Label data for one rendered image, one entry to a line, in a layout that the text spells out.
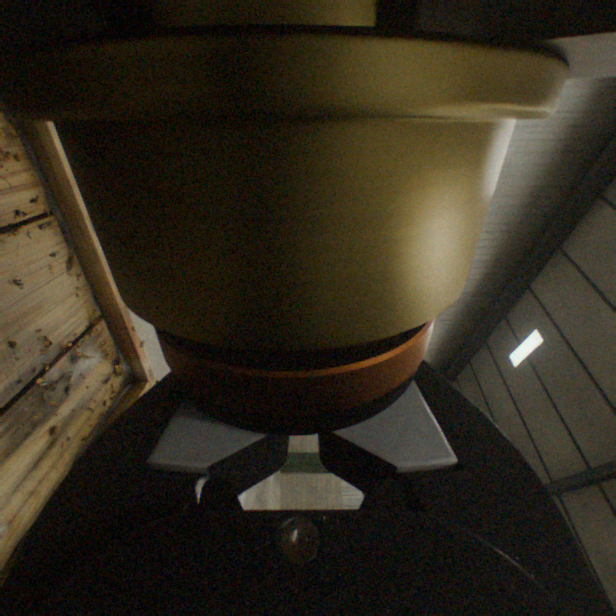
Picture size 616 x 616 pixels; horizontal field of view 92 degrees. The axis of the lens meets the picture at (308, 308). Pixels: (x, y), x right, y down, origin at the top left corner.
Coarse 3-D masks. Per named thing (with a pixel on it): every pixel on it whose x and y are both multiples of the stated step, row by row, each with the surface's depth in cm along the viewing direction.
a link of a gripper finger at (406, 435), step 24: (408, 408) 7; (336, 432) 6; (360, 432) 6; (384, 432) 6; (408, 432) 6; (432, 432) 6; (336, 456) 7; (360, 456) 6; (384, 456) 6; (408, 456) 6; (432, 456) 6; (360, 480) 7
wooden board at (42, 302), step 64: (0, 192) 19; (64, 192) 23; (0, 256) 19; (64, 256) 24; (0, 320) 19; (64, 320) 24; (128, 320) 30; (0, 384) 19; (64, 384) 24; (128, 384) 33; (0, 448) 19; (64, 448) 24; (0, 512) 19; (0, 576) 19
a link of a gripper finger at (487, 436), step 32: (416, 384) 8; (448, 384) 8; (448, 416) 7; (480, 416) 7; (480, 448) 6; (512, 448) 6; (416, 480) 6; (448, 480) 6; (480, 480) 6; (512, 480) 6; (448, 512) 5; (480, 512) 5; (512, 512) 5; (544, 512) 5; (512, 544) 5; (544, 544) 5; (576, 544) 5; (544, 576) 4; (576, 576) 4; (576, 608) 4; (608, 608) 4
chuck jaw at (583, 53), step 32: (448, 0) 3; (480, 0) 3; (512, 0) 3; (544, 0) 3; (576, 0) 3; (608, 0) 2; (480, 32) 3; (512, 32) 3; (544, 32) 3; (576, 32) 3; (608, 32) 3; (576, 64) 4; (608, 64) 4
